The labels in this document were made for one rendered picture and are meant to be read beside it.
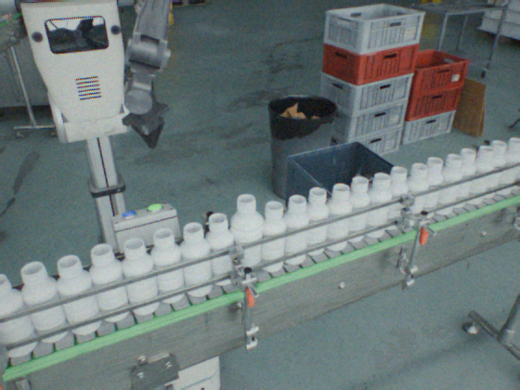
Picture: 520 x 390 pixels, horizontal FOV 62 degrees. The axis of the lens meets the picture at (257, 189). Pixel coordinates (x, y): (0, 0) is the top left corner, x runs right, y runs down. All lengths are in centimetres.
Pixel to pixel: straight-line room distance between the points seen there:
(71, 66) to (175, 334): 74
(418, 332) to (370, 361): 31
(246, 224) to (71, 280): 34
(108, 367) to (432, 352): 162
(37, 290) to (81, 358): 17
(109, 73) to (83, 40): 11
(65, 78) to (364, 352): 167
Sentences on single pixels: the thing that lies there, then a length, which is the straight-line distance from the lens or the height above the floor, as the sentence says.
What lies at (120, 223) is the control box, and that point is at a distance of 99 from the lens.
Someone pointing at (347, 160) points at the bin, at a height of 87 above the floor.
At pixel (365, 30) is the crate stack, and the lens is 315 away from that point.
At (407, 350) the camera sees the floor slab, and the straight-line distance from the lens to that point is 224.
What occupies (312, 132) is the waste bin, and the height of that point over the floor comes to 55.
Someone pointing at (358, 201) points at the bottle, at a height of 112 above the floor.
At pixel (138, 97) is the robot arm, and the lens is 93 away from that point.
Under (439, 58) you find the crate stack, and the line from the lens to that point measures 441.
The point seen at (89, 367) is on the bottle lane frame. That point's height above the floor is 94.
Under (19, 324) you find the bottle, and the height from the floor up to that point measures 108.
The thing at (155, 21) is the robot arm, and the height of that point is 151.
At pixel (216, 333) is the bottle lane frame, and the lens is 103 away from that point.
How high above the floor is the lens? 169
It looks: 32 degrees down
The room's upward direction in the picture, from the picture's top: 1 degrees clockwise
